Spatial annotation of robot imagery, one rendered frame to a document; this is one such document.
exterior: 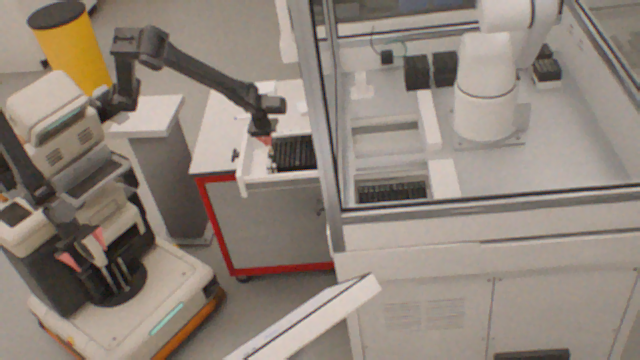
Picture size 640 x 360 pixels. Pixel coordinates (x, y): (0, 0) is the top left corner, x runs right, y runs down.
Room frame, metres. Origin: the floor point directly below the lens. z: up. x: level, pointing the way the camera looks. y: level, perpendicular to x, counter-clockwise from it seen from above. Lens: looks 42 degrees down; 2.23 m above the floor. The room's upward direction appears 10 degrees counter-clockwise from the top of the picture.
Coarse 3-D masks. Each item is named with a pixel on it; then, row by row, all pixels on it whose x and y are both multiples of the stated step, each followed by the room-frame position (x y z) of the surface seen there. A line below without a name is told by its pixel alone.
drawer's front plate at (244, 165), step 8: (248, 136) 1.84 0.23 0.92; (248, 144) 1.81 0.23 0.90; (240, 152) 1.73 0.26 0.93; (248, 152) 1.78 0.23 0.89; (240, 160) 1.68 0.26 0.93; (248, 160) 1.75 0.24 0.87; (240, 168) 1.64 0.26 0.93; (248, 168) 1.72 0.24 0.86; (240, 176) 1.60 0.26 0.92; (248, 176) 1.69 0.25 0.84; (240, 184) 1.60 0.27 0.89
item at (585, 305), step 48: (384, 288) 1.15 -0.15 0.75; (432, 288) 1.13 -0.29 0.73; (480, 288) 1.11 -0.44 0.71; (528, 288) 1.09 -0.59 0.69; (576, 288) 1.07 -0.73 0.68; (624, 288) 1.05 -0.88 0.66; (384, 336) 1.15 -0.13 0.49; (432, 336) 1.13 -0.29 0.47; (480, 336) 1.11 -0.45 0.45; (528, 336) 1.09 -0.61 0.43; (576, 336) 1.07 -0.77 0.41; (624, 336) 1.04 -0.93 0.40
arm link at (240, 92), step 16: (160, 32) 1.56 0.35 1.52; (160, 48) 1.54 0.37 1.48; (176, 48) 1.55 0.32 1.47; (144, 64) 1.49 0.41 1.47; (160, 64) 1.49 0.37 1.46; (176, 64) 1.52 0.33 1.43; (192, 64) 1.54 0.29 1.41; (208, 80) 1.56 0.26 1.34; (224, 80) 1.58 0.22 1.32; (240, 80) 1.62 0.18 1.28; (224, 96) 1.60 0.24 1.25; (240, 96) 1.58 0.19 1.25; (256, 96) 1.63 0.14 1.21
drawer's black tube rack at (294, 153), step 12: (276, 144) 1.77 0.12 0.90; (288, 144) 1.76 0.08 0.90; (300, 144) 1.75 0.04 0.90; (312, 144) 1.74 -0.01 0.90; (276, 156) 1.71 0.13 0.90; (288, 156) 1.69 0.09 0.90; (300, 156) 1.69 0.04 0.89; (312, 156) 1.67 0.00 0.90; (276, 168) 1.64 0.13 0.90; (288, 168) 1.65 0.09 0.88; (300, 168) 1.65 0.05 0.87; (312, 168) 1.64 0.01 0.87
